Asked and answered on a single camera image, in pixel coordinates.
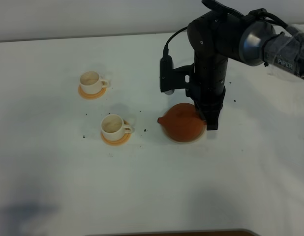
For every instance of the cream round teapot coaster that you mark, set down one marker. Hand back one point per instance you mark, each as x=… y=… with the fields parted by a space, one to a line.
x=184 y=142

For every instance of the far orange coaster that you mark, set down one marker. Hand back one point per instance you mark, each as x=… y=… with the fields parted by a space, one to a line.
x=91 y=96

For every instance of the near orange coaster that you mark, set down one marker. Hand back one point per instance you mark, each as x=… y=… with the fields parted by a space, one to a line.
x=116 y=143

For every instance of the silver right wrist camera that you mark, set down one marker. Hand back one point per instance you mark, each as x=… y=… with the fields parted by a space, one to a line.
x=175 y=78

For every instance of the orange coaster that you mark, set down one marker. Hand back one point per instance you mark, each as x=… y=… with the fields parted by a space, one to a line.
x=91 y=96
x=116 y=143

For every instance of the far white teacup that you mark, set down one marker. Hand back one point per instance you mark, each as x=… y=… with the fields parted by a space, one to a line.
x=92 y=83

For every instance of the near white teacup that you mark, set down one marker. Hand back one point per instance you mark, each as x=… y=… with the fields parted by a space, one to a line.
x=113 y=128

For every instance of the white teacup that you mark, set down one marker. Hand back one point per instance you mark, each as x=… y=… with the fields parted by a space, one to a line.
x=113 y=128
x=92 y=83

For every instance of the brown wooden board edge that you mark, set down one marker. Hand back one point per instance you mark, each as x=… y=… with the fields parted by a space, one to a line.
x=222 y=232

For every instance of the brown clay teapot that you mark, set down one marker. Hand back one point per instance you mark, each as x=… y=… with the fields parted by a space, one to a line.
x=182 y=122

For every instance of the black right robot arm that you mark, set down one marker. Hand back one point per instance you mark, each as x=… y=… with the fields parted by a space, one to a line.
x=253 y=39

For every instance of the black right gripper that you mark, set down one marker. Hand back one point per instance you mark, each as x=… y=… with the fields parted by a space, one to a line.
x=208 y=103

